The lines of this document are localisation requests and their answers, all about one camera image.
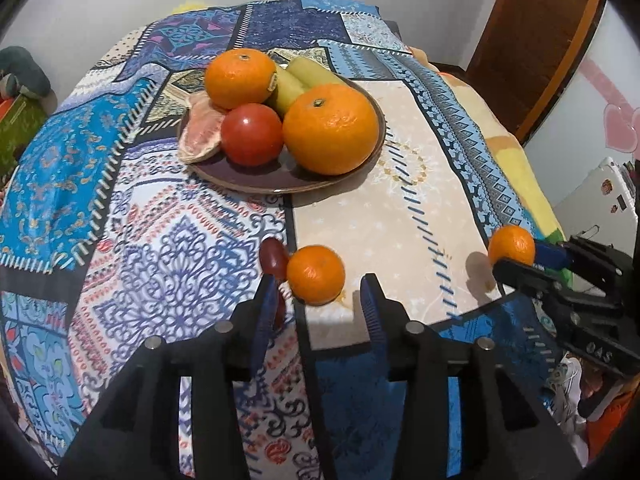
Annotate large orange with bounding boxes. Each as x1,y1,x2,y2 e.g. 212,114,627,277
282,83,379,176
204,48,277,110

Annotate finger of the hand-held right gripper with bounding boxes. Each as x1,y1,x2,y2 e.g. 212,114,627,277
492,257,621,313
532,235,627,292

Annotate blue patchwork blanket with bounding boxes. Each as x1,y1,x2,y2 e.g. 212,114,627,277
0,0,566,480

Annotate orange cloth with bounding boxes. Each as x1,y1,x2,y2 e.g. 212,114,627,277
582,375,640,463

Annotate green patterned box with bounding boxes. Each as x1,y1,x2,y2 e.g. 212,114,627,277
0,94,48,176

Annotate purple plate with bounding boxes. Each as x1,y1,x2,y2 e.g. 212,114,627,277
176,72,387,195

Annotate white case with stickers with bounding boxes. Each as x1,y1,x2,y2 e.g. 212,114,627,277
552,157,640,281

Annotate white sneaker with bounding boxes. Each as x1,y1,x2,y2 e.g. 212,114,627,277
545,350,592,436

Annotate green bananas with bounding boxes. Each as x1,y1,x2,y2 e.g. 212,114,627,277
265,65,307,116

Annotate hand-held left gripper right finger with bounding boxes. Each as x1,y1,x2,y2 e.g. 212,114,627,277
359,273,583,480

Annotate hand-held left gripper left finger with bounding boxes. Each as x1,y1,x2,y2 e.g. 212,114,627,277
57,274,281,480

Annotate wooden door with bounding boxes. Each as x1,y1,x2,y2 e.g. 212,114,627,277
465,0,608,143

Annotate grey plush toy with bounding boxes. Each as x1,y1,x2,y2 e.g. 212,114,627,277
0,46,52,101

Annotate small mandarin orange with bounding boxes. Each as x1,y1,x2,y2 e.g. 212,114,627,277
286,245,346,305
487,225,536,267

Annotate pink pomelo piece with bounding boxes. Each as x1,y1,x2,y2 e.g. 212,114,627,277
178,92,228,163

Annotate yellow fleece blanket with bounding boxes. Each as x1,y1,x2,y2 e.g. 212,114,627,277
410,45,568,281

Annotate red tomato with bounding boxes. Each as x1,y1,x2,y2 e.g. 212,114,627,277
220,103,285,167

